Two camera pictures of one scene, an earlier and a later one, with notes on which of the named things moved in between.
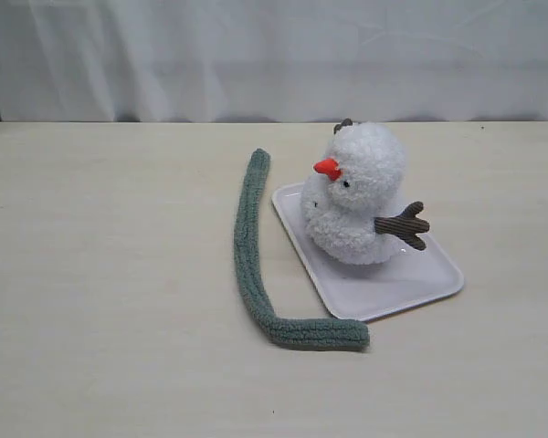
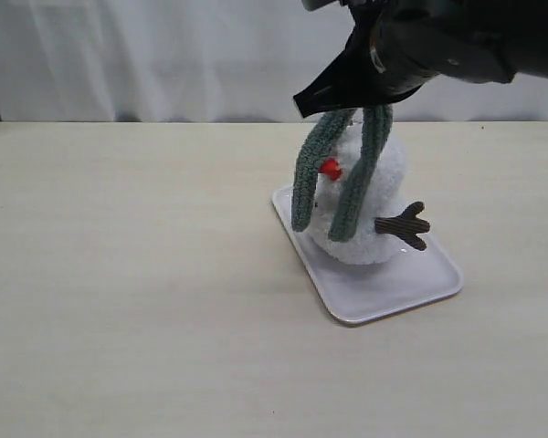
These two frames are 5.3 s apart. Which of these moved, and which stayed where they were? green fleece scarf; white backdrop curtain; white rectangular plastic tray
Moved: green fleece scarf
Stayed: white rectangular plastic tray; white backdrop curtain
